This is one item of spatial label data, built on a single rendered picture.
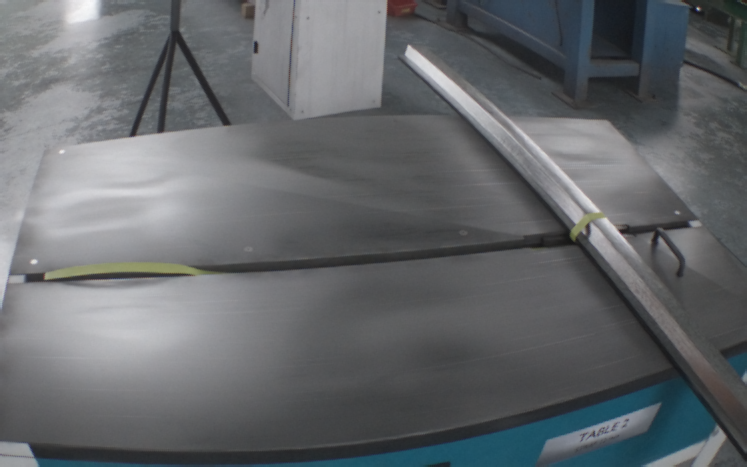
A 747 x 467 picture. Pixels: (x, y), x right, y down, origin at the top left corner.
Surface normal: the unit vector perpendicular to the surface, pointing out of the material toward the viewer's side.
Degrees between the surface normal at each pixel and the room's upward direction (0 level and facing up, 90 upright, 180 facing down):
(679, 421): 90
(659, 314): 75
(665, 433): 90
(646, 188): 0
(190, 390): 0
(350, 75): 90
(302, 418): 0
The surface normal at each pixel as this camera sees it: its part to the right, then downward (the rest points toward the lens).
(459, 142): 0.05, -0.85
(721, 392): -0.90, -0.11
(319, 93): 0.44, 0.50
